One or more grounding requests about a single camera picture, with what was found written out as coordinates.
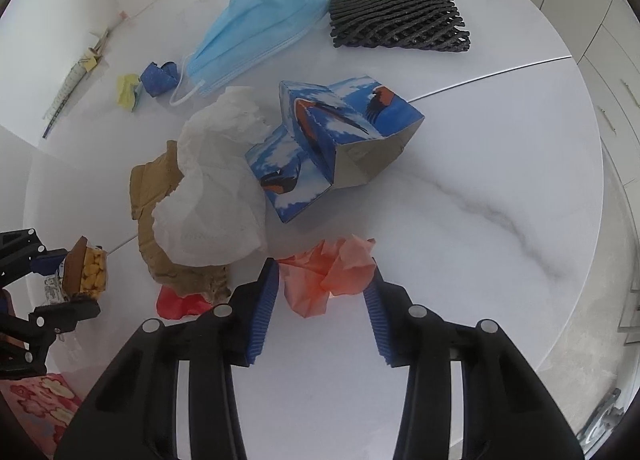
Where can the blue surgical face mask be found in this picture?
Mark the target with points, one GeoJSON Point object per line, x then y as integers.
{"type": "Point", "coordinates": [246, 33]}

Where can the torn brown cardboard piece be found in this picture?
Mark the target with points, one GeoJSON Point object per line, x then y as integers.
{"type": "Point", "coordinates": [149, 184]}

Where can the pink paper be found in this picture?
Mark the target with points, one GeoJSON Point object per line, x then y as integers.
{"type": "Point", "coordinates": [330, 269]}

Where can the brown yellow snack wrapper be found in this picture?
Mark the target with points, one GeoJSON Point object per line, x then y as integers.
{"type": "Point", "coordinates": [84, 271]}

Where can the yellow paper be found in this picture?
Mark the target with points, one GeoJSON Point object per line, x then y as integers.
{"type": "Point", "coordinates": [128, 88]}

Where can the yellow sticky clip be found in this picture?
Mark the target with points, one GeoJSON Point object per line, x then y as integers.
{"type": "Point", "coordinates": [93, 54]}

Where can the black foam fruit net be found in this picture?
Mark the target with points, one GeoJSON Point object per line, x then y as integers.
{"type": "Point", "coordinates": [428, 25]}

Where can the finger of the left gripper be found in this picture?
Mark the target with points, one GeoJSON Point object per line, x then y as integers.
{"type": "Point", "coordinates": [25, 342]}
{"type": "Point", "coordinates": [22, 253]}

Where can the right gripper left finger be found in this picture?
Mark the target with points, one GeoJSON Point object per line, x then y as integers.
{"type": "Point", "coordinates": [131, 411]}

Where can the white drawer cabinet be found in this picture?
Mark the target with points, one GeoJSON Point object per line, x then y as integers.
{"type": "Point", "coordinates": [603, 37]}

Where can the red plastic wrapper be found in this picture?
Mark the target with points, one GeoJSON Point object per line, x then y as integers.
{"type": "Point", "coordinates": [171, 306]}

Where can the crumpled white tissue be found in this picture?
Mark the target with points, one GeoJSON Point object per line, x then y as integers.
{"type": "Point", "coordinates": [217, 214]}

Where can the crumpled dark blue paper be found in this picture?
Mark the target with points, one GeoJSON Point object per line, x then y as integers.
{"type": "Point", "coordinates": [159, 79]}

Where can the blue crushed carton box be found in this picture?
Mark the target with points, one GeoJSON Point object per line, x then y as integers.
{"type": "Point", "coordinates": [330, 137]}

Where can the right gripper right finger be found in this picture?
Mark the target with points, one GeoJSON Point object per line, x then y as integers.
{"type": "Point", "coordinates": [508, 413]}

